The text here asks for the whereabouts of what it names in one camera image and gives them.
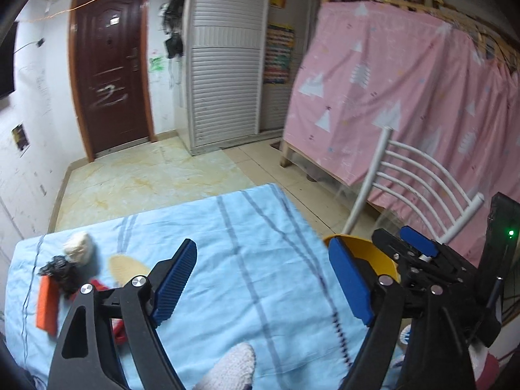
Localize colourful grid poster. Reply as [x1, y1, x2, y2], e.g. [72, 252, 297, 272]
[263, 23, 295, 86]

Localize dark brown door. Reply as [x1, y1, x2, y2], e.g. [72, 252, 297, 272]
[68, 0, 157, 162]

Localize yellow plastic bin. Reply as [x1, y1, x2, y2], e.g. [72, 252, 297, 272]
[323, 233, 401, 289]

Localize person's white knitted socked foot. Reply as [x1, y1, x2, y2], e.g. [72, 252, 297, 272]
[191, 343, 256, 390]

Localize white slatted wardrobe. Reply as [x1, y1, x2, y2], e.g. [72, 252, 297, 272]
[181, 0, 321, 157]

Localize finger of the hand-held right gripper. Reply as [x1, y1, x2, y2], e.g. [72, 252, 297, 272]
[371, 228, 431, 289]
[400, 225, 476, 281]

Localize white paper ball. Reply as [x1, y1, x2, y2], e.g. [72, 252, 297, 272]
[63, 231, 95, 264]

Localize pink printed curtain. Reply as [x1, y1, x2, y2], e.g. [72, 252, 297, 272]
[282, 1, 520, 277]

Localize light blue bedsheet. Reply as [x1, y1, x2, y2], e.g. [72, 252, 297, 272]
[6, 183, 403, 390]

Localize white metal chair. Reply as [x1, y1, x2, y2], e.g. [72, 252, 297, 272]
[343, 127, 485, 248]

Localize red cloth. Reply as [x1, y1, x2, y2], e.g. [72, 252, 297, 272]
[89, 278, 127, 344]

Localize black hanging bags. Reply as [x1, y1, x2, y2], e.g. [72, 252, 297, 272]
[158, 0, 185, 59]

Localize dark wall picture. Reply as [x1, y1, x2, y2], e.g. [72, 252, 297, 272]
[11, 121, 31, 153]

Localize wooden bunk bed frame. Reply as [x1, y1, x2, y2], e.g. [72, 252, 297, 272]
[279, 0, 520, 168]

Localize black plastic bag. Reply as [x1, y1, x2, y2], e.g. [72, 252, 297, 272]
[37, 255, 82, 295]

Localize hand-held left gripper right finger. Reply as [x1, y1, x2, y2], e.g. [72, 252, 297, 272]
[328, 236, 477, 390]

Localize orange-red packet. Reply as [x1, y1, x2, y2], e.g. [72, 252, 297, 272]
[36, 277, 61, 334]

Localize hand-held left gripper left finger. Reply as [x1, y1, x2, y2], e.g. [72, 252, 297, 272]
[51, 239, 198, 390]

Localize black wall television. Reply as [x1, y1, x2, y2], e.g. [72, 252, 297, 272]
[0, 22, 19, 99]

